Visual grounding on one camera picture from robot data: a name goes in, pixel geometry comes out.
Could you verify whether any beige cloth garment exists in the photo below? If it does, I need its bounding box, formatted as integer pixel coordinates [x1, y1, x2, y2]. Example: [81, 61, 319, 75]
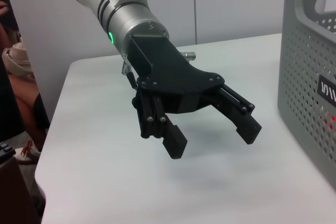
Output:
[2, 37, 35, 80]

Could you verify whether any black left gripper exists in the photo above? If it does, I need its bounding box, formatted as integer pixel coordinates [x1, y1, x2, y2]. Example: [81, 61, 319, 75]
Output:
[127, 34, 226, 160]

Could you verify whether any left arm connector cable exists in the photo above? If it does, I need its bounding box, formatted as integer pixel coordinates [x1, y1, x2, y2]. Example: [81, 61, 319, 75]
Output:
[121, 60, 137, 90]

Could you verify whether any dark brown desk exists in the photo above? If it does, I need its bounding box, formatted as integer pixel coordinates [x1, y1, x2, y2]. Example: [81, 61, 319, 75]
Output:
[0, 155, 47, 224]

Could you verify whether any black computer keyboard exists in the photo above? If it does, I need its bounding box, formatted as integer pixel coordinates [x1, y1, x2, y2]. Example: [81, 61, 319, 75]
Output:
[0, 141, 17, 162]

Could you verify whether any white sneaker with orange laces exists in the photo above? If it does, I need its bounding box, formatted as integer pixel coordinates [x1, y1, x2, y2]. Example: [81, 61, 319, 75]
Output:
[14, 138, 42, 165]

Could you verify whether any seated person's bare leg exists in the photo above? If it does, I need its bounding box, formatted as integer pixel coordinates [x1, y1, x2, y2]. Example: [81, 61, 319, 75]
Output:
[0, 0, 51, 143]

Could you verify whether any grey perforated storage basket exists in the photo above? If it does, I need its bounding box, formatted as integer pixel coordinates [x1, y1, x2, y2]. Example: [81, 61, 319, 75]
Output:
[277, 0, 336, 183]

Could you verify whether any black monitor panel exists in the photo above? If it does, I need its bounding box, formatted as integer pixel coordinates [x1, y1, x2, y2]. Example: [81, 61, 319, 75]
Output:
[0, 57, 26, 143]

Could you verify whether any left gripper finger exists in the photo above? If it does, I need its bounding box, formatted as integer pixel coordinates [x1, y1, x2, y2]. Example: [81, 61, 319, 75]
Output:
[202, 83, 263, 145]

